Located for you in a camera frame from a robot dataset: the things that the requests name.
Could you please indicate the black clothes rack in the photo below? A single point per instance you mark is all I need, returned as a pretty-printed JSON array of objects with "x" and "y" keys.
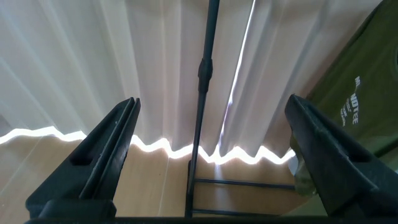
[{"x": 205, "y": 71}]

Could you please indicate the green long-sleeved shirt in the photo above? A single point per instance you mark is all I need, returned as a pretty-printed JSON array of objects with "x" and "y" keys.
[{"x": 367, "y": 77}]

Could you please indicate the beige curtain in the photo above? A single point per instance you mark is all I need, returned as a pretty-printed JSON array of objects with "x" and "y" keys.
[{"x": 77, "y": 62}]

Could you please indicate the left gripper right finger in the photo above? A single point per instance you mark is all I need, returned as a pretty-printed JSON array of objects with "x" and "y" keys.
[{"x": 348, "y": 180}]

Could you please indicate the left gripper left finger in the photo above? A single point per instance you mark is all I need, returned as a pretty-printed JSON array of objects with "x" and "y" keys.
[{"x": 87, "y": 180}]

